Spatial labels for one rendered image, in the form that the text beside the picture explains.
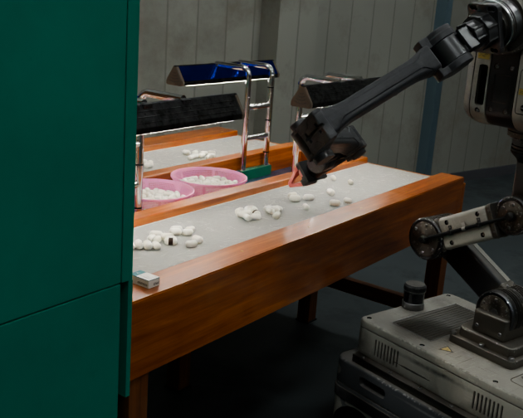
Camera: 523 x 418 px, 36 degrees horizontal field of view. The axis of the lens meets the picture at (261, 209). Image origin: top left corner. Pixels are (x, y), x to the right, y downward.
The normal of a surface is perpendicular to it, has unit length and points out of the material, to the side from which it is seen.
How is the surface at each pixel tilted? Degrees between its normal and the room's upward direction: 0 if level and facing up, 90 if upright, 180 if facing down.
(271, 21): 90
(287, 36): 90
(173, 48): 90
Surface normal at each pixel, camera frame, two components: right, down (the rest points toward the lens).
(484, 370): 0.07, -0.96
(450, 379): -0.77, 0.19
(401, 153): 0.61, 0.25
